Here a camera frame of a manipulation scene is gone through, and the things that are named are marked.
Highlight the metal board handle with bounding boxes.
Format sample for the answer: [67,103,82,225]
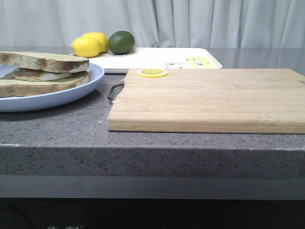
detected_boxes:
[107,80,125,100]

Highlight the yellow lemon front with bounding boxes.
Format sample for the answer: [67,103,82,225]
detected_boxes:
[71,37,102,58]

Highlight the lemon slice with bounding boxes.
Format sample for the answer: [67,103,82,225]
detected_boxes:
[137,68,168,78]

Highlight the yellow lemon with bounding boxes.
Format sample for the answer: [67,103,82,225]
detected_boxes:
[82,32,108,53]
[71,37,102,58]

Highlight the white bear tray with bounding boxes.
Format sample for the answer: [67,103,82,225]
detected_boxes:
[89,48,222,73]

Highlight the yellow plastic fork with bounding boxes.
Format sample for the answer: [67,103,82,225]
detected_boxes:
[186,56,198,69]

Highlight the green lime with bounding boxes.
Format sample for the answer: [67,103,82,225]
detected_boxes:
[108,31,135,54]

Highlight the light blue plate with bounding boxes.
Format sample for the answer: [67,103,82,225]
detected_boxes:
[0,63,105,112]

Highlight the yellow plastic knife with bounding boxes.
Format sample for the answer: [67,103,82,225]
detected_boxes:
[197,56,213,69]

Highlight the fried egg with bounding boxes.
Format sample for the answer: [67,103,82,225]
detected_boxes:
[12,68,72,82]

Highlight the bread slice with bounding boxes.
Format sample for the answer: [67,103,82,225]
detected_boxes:
[0,72,89,97]
[0,52,90,73]

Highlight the grey curtain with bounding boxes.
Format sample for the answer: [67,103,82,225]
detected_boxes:
[0,0,305,48]

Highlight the wooden cutting board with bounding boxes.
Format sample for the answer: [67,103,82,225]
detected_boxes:
[107,69,305,134]

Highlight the yellow lemon rear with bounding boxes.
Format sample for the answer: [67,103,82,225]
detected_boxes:
[82,32,108,53]

